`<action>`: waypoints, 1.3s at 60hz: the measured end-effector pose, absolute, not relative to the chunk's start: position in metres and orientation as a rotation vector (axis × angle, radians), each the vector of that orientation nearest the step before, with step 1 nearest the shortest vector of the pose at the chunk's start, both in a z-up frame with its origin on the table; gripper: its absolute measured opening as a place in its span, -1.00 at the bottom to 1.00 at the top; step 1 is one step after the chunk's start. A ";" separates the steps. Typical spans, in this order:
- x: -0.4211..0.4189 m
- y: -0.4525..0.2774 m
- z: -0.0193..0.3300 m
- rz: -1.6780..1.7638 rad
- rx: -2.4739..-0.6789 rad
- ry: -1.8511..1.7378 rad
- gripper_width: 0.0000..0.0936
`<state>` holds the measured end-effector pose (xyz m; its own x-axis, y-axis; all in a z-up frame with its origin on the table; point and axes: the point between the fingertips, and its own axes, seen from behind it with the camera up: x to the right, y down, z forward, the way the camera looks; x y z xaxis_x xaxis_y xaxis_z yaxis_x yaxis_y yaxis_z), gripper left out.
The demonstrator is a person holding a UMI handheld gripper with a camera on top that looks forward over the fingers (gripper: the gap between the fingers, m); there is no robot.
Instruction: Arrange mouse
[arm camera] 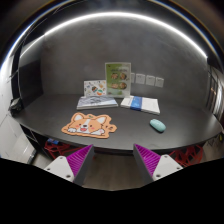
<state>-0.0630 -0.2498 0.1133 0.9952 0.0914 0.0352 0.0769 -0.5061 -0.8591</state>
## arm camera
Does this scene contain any white wall socket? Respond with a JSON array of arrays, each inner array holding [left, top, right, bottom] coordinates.
[[131, 73, 135, 83], [155, 77, 164, 88], [146, 75, 155, 86], [136, 74, 145, 84]]

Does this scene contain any white box with blue band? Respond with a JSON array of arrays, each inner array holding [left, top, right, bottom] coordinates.
[[120, 96, 160, 115]]

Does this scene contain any small sticker picture card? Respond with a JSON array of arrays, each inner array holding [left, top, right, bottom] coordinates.
[[84, 80, 106, 97]]

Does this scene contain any red stool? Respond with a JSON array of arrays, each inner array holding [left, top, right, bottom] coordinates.
[[170, 145, 203, 167], [44, 140, 79, 159]]

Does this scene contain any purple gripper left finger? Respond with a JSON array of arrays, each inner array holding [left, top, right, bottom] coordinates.
[[45, 145, 94, 186]]

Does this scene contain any red stool left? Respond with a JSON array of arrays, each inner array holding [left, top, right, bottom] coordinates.
[[44, 140, 79, 159]]

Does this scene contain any red stool right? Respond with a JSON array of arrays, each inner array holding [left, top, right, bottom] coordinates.
[[170, 145, 203, 167]]

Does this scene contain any teal computer mouse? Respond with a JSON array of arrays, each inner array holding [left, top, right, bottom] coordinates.
[[150, 119, 166, 133]]

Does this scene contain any orange corgi mouse pad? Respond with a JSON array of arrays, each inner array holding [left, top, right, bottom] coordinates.
[[61, 112, 117, 139]]

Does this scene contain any black device on table edge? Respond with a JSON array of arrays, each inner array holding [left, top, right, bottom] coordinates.
[[9, 98, 22, 116]]

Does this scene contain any green standing menu card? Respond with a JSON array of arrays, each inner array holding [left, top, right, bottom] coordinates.
[[105, 62, 131, 98]]

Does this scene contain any curved led light strip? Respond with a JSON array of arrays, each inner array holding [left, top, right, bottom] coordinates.
[[0, 10, 209, 78]]

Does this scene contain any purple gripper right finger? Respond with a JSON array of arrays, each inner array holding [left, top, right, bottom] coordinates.
[[133, 144, 182, 184]]

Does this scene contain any grey book lying flat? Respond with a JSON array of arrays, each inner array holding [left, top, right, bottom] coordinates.
[[77, 96, 118, 110]]

